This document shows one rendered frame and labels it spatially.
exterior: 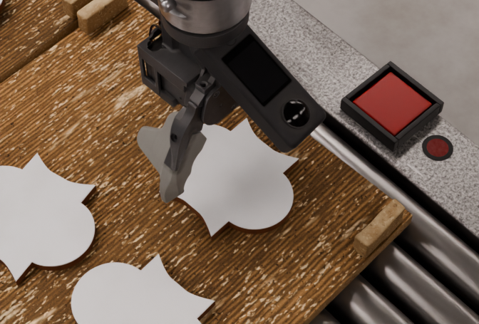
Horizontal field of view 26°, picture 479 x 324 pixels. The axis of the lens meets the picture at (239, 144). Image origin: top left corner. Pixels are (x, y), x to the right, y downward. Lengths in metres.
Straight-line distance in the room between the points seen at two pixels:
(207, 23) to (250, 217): 0.25
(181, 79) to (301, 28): 0.32
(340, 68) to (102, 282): 0.36
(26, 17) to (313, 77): 0.32
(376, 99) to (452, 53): 1.28
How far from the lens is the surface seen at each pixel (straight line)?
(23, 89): 1.10
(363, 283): 0.99
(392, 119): 1.08
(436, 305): 0.99
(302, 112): 0.85
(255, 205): 0.99
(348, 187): 1.02
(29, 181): 1.02
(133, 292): 0.95
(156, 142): 0.93
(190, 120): 0.87
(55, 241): 0.98
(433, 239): 1.02
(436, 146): 1.08
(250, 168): 1.01
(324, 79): 1.12
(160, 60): 0.88
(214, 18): 0.80
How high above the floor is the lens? 1.80
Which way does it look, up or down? 56 degrees down
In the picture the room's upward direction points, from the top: straight up
